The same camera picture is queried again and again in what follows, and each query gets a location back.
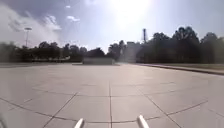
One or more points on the floodlight mast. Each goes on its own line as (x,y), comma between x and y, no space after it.
(27,36)

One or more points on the robot's own part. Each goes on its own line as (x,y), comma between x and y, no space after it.
(142,122)
(79,123)

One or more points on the grey paved plaza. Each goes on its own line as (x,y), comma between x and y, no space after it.
(110,90)

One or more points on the tall chimney tower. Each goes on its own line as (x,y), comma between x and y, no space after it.
(144,35)

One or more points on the low grey wall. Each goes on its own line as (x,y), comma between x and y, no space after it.
(98,61)

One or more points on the raised kerb strip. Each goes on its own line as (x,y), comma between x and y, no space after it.
(193,68)

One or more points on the row of trees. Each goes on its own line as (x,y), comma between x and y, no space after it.
(166,48)

